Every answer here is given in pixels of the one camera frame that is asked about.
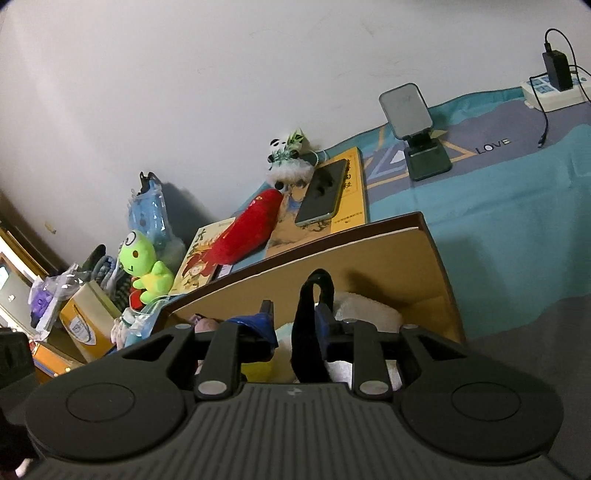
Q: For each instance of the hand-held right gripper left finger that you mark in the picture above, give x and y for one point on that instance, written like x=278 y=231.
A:
x=258 y=328

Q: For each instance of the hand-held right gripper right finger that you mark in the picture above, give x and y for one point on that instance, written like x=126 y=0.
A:
x=324 y=330

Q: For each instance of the yellow cloth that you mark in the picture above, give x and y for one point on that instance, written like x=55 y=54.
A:
x=256 y=373

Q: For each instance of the white fluffy cloth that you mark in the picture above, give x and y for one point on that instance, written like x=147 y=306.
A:
x=367 y=310

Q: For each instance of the brown cardboard box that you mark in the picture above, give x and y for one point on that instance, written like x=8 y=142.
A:
x=369 y=258

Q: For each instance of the orange box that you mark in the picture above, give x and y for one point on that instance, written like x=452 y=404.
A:
x=51 y=360

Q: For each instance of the clear bag with purple item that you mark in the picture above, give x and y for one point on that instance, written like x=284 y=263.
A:
x=51 y=300

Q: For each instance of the yellow cardboard box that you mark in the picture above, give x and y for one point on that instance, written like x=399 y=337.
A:
x=87 y=318

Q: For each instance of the yellow comic book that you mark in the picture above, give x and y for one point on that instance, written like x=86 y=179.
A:
x=198 y=263

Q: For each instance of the red chili plush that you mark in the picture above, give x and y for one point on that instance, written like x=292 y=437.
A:
x=249 y=226

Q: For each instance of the white teal mask bundle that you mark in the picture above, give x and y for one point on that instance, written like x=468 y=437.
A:
x=122 y=325

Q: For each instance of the red plush piece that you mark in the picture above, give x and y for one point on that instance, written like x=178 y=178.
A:
x=135 y=299

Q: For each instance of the striped knit cloth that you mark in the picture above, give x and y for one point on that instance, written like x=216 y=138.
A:
x=113 y=277

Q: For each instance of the green frog plush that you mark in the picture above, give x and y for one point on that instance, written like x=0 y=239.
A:
x=143 y=263

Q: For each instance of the dark smartphone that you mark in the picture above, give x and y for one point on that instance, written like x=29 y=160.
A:
x=323 y=191

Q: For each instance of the yellow picture book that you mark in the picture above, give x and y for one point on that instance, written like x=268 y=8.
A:
x=355 y=184

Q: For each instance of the blue plastic package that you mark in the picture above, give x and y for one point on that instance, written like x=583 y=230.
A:
x=147 y=207

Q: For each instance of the panda plush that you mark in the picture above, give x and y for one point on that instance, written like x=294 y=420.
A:
x=288 y=159

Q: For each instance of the blue printed blanket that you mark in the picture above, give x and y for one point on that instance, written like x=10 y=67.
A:
x=508 y=207

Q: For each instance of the green phone stand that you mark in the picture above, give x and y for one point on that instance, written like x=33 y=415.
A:
x=406 y=108

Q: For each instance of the white power strip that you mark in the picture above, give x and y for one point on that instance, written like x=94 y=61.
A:
x=538 y=94

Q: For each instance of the black charger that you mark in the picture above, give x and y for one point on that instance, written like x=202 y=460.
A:
x=556 y=69

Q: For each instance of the wooden furniture frame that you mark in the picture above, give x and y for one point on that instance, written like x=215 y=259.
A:
x=18 y=258

